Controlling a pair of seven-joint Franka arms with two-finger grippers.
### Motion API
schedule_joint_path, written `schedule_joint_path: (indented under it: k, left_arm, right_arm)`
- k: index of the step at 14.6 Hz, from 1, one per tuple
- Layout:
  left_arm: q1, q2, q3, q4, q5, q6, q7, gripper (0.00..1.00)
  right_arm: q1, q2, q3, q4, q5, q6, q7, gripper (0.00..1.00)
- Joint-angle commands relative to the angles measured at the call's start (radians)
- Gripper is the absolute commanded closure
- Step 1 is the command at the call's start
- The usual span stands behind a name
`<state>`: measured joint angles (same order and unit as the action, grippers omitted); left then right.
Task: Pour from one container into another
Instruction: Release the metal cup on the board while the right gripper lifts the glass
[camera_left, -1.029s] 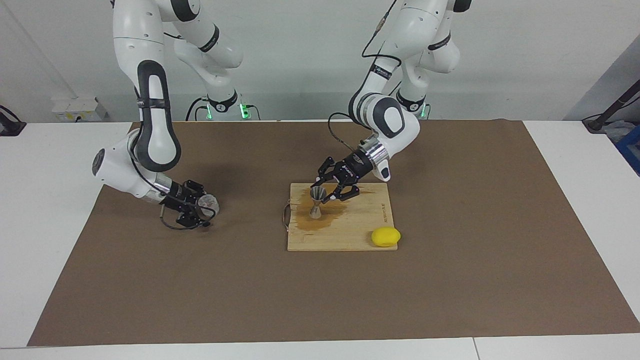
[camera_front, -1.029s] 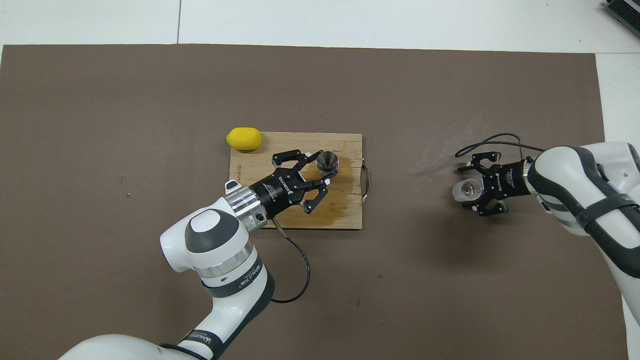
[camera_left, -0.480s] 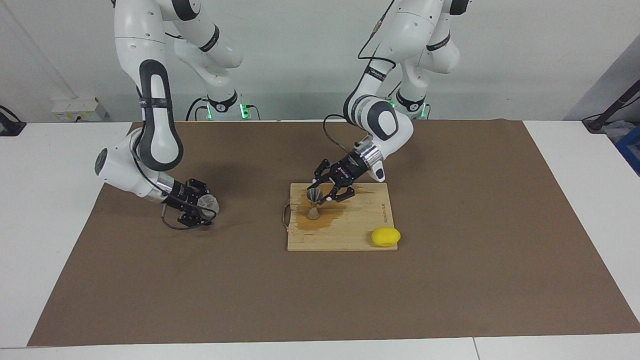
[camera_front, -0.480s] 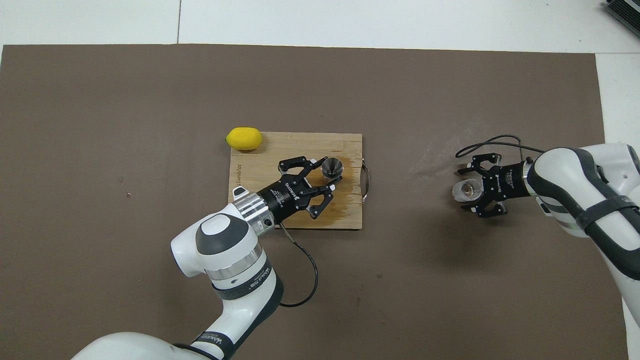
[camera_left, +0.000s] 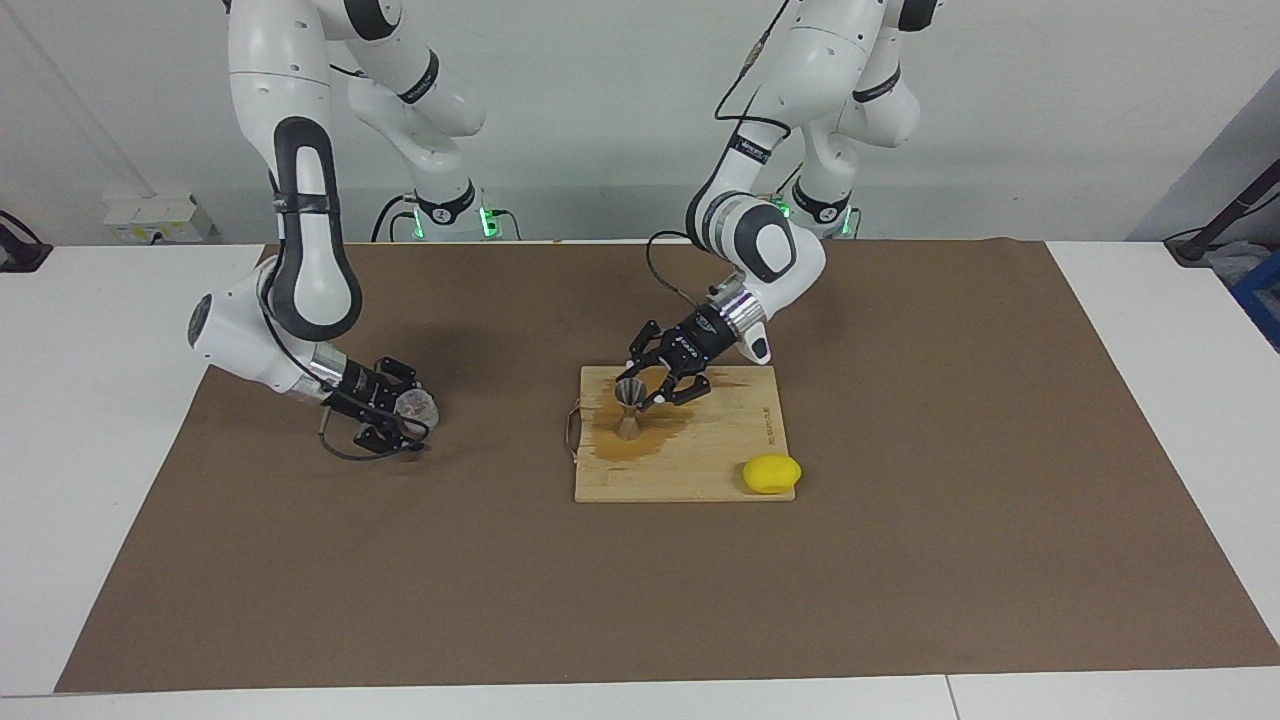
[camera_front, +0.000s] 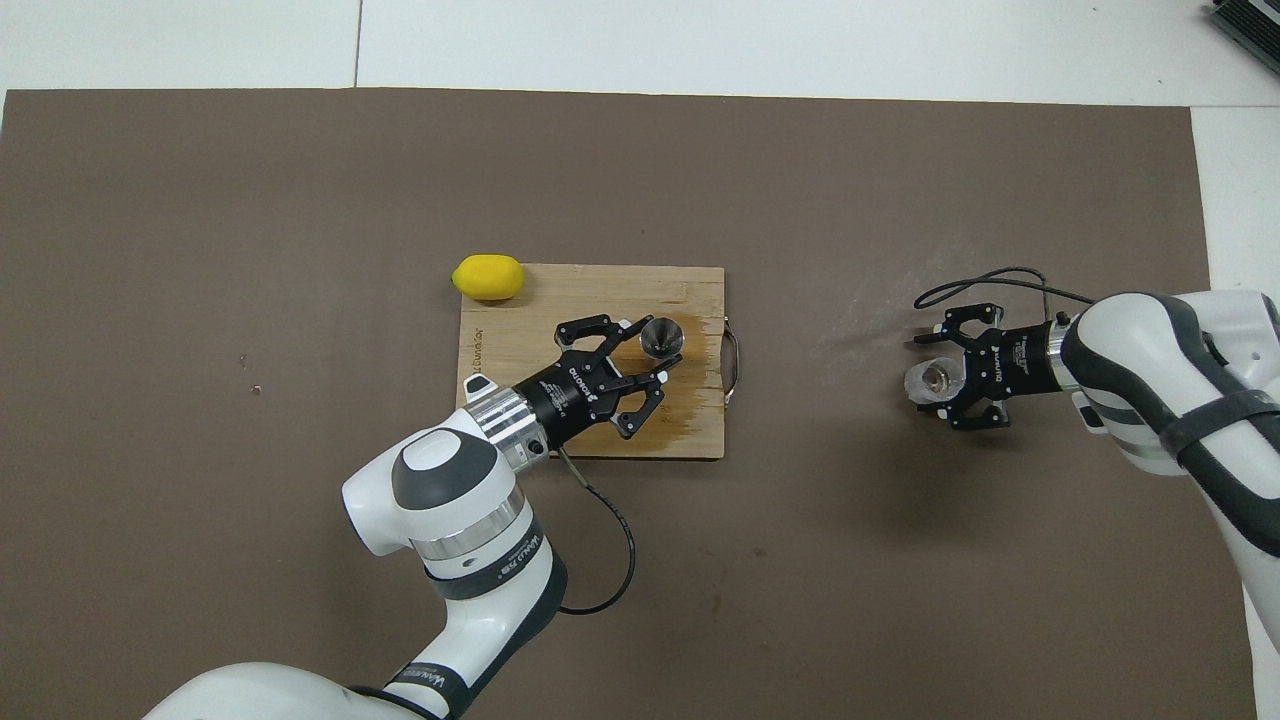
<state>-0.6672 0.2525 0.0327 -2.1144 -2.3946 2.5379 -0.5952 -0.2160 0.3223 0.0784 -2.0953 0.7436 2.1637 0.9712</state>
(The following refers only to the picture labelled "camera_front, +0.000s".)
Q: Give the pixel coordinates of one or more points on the steel double jigger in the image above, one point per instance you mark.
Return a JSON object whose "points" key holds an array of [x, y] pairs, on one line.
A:
{"points": [[662, 338]]}

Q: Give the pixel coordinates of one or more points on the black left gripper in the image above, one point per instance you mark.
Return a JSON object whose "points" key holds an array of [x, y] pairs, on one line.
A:
{"points": [[565, 395]]}

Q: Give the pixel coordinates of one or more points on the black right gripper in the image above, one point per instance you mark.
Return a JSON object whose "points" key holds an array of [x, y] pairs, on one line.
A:
{"points": [[1015, 362]]}

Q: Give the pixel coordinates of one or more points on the yellow lemon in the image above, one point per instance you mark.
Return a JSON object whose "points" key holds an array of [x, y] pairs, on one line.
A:
{"points": [[488, 277]]}

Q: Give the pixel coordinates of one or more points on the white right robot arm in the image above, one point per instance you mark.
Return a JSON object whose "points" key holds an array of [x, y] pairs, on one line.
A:
{"points": [[1150, 350]]}

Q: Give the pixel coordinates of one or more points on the grey ribbed device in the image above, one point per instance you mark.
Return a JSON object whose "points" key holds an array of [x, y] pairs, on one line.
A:
{"points": [[1255, 20]]}

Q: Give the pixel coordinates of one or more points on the small clear glass cup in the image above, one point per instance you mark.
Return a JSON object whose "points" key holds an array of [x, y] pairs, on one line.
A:
{"points": [[935, 378]]}

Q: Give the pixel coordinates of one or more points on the bamboo cutting board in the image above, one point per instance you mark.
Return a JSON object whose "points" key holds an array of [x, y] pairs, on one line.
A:
{"points": [[500, 340]]}

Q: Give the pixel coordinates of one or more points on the brown table mat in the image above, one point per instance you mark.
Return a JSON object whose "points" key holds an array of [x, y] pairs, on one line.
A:
{"points": [[800, 600]]}

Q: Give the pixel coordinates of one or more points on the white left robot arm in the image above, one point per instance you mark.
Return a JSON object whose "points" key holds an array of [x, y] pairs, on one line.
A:
{"points": [[440, 500]]}

